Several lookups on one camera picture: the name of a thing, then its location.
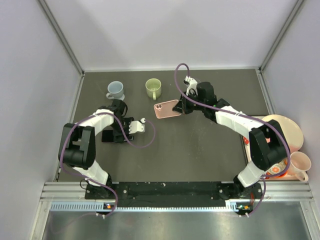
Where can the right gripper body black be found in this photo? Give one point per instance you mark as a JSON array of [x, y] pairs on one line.
[[189, 106]]

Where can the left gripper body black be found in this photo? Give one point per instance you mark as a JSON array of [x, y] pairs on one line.
[[118, 132]]

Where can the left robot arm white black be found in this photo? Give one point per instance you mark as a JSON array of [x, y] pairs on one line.
[[78, 145]]

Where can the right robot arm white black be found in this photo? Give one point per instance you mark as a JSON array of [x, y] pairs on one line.
[[267, 143]]

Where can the green mug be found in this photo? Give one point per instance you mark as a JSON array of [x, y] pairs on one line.
[[153, 88]]

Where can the light blue footed cup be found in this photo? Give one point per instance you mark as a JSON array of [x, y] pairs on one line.
[[115, 90]]

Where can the white tray with strawberries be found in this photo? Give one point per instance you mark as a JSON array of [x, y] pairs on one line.
[[248, 155]]

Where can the orange patterned bowl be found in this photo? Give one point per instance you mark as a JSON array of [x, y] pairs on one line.
[[278, 168]]

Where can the pink white plate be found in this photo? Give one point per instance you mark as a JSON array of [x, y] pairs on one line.
[[292, 132]]

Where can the pink mug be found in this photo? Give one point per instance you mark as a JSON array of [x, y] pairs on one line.
[[300, 163]]

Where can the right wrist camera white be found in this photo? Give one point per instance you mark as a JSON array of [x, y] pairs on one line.
[[191, 85]]

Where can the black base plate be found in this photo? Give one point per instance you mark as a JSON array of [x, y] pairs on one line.
[[182, 193]]

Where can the light blue cable duct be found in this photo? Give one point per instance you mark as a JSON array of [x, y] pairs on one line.
[[106, 206]]

